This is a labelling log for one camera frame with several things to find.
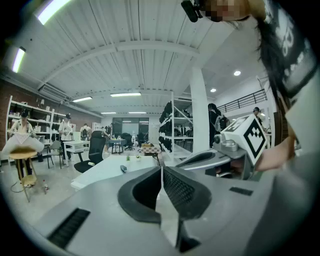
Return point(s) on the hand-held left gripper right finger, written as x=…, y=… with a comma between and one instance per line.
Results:
x=197, y=200

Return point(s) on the wooden folding stand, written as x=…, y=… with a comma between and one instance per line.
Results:
x=25, y=153

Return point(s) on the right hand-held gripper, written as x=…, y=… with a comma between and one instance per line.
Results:
x=235, y=136

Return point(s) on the black railing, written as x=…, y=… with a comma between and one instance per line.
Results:
x=245, y=100

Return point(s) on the white rack of black bags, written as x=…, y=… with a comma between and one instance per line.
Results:
x=175, y=130

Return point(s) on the spiky green potted plant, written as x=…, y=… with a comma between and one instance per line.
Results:
x=128, y=157

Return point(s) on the person's right hand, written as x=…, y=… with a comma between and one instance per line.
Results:
x=236, y=166

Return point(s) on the checkered cloth table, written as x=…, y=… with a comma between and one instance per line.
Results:
x=150, y=150

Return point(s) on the round ceiling downlight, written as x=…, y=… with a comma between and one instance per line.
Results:
x=237, y=73
x=213, y=90

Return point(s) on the white cloth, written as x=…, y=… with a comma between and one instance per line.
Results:
x=15, y=145

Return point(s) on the variegated leafy potted plant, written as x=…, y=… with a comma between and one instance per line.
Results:
x=138, y=158

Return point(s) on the brown wooden staircase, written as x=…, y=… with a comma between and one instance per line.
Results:
x=280, y=130

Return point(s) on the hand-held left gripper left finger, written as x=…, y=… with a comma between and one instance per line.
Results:
x=130, y=197

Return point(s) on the white pillar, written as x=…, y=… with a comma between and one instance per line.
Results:
x=200, y=112

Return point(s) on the person's right forearm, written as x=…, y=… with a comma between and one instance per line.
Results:
x=272, y=157

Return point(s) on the person's black white shirt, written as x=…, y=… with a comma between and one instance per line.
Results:
x=297, y=50

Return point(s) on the grey chair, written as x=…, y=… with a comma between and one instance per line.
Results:
x=56, y=150

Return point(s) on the black swivel chair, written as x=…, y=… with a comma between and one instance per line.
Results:
x=140, y=138
x=129, y=141

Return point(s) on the dark glass window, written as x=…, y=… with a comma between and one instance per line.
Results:
x=130, y=127

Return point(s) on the white work table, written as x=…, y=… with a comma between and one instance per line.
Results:
x=107, y=170

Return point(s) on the black head-worn camera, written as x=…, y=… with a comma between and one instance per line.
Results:
x=191, y=10

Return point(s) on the blue cloth table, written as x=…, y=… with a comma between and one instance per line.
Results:
x=117, y=143

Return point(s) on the white side table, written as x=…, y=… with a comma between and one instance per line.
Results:
x=76, y=145

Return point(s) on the white wall shelving unit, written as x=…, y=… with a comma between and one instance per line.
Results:
x=40, y=117

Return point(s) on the teal rectangular box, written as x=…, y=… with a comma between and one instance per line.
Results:
x=123, y=169

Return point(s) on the wall air conditioner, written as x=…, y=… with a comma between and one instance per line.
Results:
x=51, y=92

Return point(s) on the black mesh office chair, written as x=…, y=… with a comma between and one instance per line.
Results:
x=96, y=150

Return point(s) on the cardboard box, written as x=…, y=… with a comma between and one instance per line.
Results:
x=147, y=145

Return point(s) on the ceiling strip light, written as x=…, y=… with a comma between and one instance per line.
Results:
x=52, y=11
x=108, y=113
x=18, y=61
x=125, y=94
x=82, y=99
x=137, y=112

